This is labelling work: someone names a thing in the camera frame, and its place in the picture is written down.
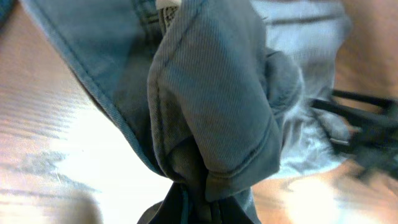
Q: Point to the grey shorts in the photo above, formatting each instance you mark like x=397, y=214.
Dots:
x=212, y=94

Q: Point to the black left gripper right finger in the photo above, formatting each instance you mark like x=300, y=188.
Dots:
x=227, y=211

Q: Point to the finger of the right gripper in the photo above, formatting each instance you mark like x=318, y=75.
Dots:
x=374, y=144

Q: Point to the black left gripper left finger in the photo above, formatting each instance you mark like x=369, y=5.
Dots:
x=174, y=209

